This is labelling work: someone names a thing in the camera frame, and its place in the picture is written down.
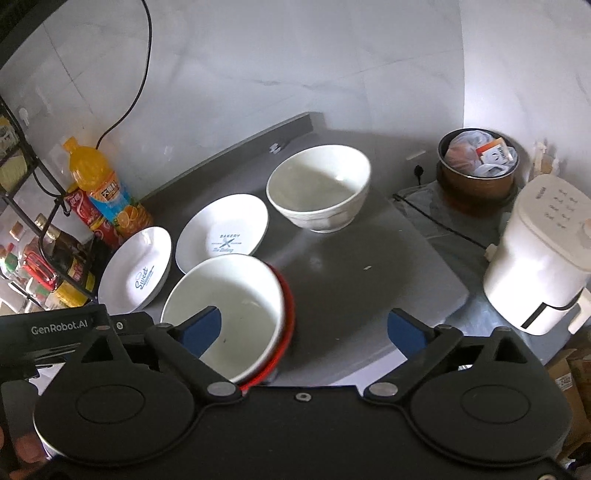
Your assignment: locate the large soy sauce bottle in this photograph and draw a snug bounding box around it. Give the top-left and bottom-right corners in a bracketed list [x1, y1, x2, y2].
[43, 224, 95, 307]

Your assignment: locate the person's left hand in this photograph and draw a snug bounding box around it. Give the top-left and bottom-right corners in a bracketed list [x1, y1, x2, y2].
[1, 427, 48, 480]

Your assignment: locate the black metal spice rack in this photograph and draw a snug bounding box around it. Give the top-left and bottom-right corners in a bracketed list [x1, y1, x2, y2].
[1, 102, 106, 303]

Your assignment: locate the orange juice bottle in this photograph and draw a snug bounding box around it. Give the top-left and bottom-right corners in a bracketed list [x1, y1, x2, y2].
[63, 137, 153, 239]

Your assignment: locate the red cola can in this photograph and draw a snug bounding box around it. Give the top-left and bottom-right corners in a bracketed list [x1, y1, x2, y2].
[64, 183, 122, 251]

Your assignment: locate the brown pot with packets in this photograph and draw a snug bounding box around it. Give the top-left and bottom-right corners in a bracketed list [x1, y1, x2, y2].
[437, 128, 520, 202]

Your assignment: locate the red and black bowl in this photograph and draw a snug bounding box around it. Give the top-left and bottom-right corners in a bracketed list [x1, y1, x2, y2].
[239, 264, 296, 393]

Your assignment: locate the black power cable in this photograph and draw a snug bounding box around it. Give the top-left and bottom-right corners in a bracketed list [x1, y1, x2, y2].
[95, 0, 154, 151]

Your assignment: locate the white plate blue script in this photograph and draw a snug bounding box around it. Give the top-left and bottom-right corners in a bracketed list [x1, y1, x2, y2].
[98, 226, 172, 316]

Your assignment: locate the white air fryer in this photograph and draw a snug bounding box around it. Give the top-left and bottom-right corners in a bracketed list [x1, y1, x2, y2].
[483, 174, 591, 336]

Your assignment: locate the small white bakery plate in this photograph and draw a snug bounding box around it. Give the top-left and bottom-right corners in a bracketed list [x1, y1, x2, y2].
[175, 194, 270, 274]

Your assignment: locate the white ceramic bowl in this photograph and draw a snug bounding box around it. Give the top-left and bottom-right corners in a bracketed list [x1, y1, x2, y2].
[160, 254, 286, 383]
[266, 145, 372, 234]

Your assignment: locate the white ceramic bowl front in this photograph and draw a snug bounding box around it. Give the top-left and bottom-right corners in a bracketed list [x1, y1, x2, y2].
[160, 254, 286, 383]

